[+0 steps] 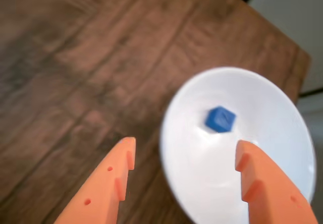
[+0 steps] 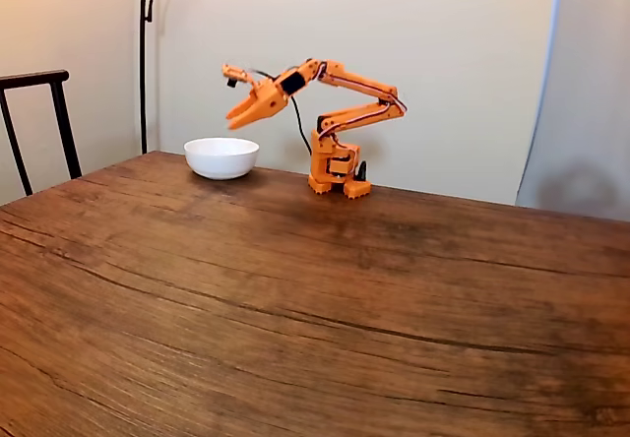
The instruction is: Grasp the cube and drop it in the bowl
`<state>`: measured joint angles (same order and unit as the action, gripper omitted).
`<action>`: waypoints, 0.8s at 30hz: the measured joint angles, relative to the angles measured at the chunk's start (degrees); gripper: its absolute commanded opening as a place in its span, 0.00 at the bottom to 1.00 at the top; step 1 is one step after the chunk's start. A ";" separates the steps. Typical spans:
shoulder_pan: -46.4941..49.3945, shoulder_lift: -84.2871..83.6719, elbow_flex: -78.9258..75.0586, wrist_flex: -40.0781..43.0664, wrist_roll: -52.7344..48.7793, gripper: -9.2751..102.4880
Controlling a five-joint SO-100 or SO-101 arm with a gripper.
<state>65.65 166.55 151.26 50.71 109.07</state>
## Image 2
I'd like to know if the white bowl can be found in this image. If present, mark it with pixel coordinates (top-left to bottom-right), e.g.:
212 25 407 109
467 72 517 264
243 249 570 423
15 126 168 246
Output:
183 136 261 181

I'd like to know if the black floor lamp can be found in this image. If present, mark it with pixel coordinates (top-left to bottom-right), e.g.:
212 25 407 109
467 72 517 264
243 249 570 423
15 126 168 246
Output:
139 0 218 156

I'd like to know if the black chair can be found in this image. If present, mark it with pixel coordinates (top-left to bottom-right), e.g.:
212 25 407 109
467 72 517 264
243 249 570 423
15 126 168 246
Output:
0 69 84 197

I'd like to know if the pale curtain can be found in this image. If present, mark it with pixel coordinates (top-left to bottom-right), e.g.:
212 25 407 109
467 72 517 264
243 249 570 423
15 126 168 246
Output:
514 0 630 224

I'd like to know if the orange gripper camera mount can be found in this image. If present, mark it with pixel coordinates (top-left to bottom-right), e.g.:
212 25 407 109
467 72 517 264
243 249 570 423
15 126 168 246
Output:
220 62 258 89

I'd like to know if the black cable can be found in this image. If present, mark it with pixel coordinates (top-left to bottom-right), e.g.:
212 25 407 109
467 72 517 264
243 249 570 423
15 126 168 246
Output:
289 94 314 156

